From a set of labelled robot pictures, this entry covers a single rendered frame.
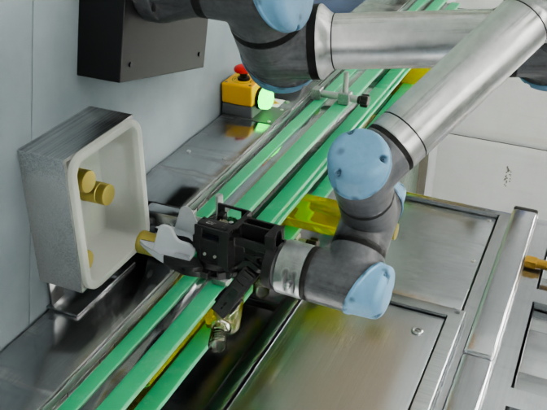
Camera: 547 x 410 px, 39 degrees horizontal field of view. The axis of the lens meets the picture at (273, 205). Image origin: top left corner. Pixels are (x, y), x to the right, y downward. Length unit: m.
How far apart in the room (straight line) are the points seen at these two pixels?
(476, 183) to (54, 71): 6.88
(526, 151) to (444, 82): 6.66
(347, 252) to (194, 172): 0.47
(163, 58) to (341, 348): 0.60
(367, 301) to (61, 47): 0.56
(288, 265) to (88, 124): 0.37
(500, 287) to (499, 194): 6.22
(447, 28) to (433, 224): 0.80
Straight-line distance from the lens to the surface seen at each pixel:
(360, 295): 1.00
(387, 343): 1.47
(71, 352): 1.18
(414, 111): 0.96
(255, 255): 1.07
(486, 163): 7.75
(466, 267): 1.76
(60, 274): 1.21
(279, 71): 1.22
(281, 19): 1.10
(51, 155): 1.10
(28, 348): 1.21
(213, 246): 1.07
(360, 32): 1.19
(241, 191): 1.39
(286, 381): 1.38
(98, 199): 1.21
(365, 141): 0.92
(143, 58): 1.22
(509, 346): 1.55
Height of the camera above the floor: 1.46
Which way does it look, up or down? 20 degrees down
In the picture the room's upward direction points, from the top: 103 degrees clockwise
